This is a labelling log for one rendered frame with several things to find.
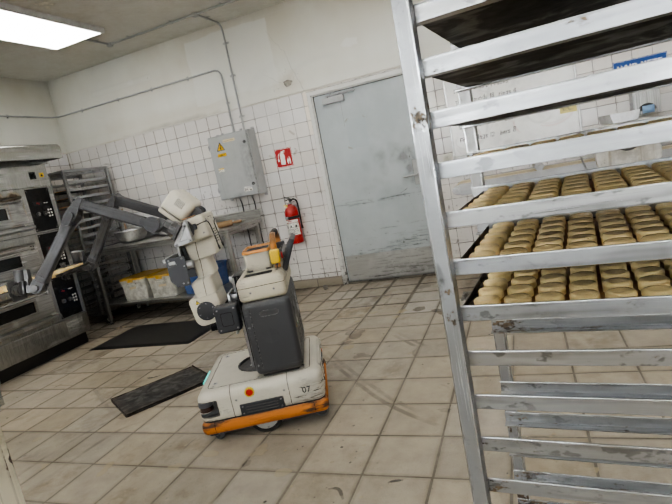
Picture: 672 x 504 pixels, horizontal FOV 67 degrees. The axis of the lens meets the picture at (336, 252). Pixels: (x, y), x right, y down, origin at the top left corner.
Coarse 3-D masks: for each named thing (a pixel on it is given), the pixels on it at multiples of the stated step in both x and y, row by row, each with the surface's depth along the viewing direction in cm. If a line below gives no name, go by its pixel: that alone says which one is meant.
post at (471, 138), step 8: (464, 96) 126; (472, 96) 127; (464, 128) 127; (472, 128) 127; (464, 136) 128; (472, 136) 127; (472, 144) 127; (472, 176) 129; (480, 176) 128; (472, 184) 130; (480, 184) 129; (496, 336) 136; (504, 336) 135; (496, 344) 137; (504, 344) 136; (504, 368) 137; (504, 376) 138; (512, 376) 140; (512, 432) 141; (520, 432) 142; (512, 456) 142; (520, 464) 142; (520, 496) 144; (528, 496) 144
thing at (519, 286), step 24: (600, 264) 105; (624, 264) 102; (648, 264) 99; (480, 288) 105; (504, 288) 107; (528, 288) 99; (552, 288) 96; (576, 288) 94; (600, 288) 97; (624, 288) 88; (648, 288) 86
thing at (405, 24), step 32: (416, 32) 86; (416, 64) 85; (416, 96) 86; (416, 128) 87; (448, 256) 90; (448, 288) 92; (448, 320) 93; (448, 352) 95; (480, 448) 97; (480, 480) 98
